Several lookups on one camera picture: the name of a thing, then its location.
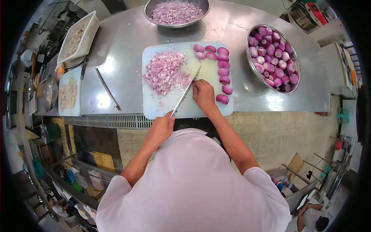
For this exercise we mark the person's left hand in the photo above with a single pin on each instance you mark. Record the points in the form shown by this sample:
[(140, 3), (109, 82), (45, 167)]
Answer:
[(161, 129)]

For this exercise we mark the person's right hand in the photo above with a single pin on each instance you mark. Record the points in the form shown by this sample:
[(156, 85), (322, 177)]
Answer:
[(205, 94)]

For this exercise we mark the person's left fingers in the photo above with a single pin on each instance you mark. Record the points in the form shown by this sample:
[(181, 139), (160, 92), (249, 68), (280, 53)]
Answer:
[(171, 121)]

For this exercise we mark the person's right fingers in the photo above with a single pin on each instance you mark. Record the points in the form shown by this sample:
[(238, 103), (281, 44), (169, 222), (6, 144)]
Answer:
[(198, 87)]

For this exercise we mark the steel kitchen knife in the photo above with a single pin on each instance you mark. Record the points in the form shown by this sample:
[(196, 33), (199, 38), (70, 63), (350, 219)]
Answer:
[(185, 92)]

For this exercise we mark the large white cutting board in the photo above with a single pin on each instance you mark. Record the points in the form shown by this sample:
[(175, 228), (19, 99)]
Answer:
[(174, 106)]

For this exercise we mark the row of halved red onions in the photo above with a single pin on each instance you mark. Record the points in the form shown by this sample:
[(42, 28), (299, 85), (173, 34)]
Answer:
[(223, 68)]

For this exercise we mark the pile of chopped red onion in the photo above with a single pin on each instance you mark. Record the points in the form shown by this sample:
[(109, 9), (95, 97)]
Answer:
[(165, 72)]

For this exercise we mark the metal floor drain grate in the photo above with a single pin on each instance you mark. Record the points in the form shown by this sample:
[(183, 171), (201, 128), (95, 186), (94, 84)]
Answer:
[(116, 121)]

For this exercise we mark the deep steel bowl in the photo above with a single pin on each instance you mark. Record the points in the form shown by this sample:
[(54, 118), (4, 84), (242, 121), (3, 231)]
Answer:
[(251, 66)]

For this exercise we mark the person's body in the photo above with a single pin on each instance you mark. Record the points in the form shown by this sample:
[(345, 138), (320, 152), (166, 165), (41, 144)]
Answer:
[(191, 188)]

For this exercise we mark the long steel sharpening rod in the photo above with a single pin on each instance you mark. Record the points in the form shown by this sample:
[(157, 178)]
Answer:
[(107, 89)]

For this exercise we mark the heap of diced onion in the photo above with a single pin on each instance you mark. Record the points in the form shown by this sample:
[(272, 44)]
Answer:
[(176, 12)]

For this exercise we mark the pile of peeled whole onions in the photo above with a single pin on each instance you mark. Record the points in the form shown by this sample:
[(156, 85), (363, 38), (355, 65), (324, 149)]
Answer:
[(274, 56)]

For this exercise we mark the steel bowl with sloped rim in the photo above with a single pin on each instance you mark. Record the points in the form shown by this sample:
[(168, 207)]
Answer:
[(149, 13)]

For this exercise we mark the small white cutting board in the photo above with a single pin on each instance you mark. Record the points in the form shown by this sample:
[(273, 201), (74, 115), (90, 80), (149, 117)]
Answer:
[(71, 111)]

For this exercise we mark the pile of pale chopped pieces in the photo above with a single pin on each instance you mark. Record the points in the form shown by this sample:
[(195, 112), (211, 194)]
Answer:
[(68, 93)]

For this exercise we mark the steel shelf rack with containers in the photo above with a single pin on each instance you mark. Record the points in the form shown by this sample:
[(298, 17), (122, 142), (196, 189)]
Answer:
[(72, 177)]

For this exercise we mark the steel pan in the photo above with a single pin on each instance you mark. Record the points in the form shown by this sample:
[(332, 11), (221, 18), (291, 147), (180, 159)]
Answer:
[(50, 92)]

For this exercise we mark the white plastic basket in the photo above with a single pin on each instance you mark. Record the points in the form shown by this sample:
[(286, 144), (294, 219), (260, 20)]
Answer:
[(78, 37)]

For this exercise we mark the steel and red appliance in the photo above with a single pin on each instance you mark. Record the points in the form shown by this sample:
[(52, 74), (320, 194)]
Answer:
[(308, 14)]

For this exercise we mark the teal plastic stool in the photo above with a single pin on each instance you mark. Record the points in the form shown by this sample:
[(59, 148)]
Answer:
[(343, 115)]

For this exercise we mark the steel trolley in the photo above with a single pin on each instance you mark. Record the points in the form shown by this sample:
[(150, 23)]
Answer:
[(301, 194)]

